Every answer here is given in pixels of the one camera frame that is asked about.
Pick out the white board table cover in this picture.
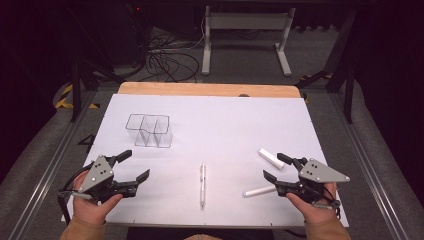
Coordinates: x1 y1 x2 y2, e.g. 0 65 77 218
60 93 350 229

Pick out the yellow black hazard tape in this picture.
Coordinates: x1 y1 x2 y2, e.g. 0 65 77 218
54 83 101 110

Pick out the black metal stand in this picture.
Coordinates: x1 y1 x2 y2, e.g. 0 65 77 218
68 6 126 123
294 9 358 125

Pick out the person's left hand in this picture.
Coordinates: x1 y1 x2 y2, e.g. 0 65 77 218
72 169 124 226

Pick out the person's right hand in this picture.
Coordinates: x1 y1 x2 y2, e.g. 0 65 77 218
285 181 339 225

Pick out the thick white glue stick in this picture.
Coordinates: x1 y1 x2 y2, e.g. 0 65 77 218
258 147 286 170

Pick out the white metal stand frame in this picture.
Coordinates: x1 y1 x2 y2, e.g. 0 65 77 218
201 4 297 78

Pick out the person's tan clothing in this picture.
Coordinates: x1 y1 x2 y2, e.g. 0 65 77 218
182 233 223 240

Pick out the aluminium floor rail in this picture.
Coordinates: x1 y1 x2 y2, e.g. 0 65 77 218
328 93 409 240
8 91 98 240

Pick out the black triangular bracket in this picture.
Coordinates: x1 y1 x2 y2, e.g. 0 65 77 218
77 133 96 146

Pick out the clear plastic organizer box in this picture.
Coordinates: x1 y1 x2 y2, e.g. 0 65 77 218
125 113 174 149

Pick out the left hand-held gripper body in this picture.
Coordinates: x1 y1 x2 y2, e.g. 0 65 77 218
78 154 139 204

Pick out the white pen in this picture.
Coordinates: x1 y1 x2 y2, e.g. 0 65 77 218
199 162 207 211

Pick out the tangle of black cables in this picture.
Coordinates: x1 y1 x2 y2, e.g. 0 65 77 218
143 28 201 84

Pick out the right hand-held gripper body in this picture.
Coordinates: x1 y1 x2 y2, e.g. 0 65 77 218
275 157 351 204

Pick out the black cable with silver plug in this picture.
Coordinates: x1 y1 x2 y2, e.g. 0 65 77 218
313 186 343 221
57 164 94 226

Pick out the dark equipment rack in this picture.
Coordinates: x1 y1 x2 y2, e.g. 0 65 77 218
109 0 151 68

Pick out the thin white marker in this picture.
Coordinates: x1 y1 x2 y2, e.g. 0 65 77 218
242 185 278 199

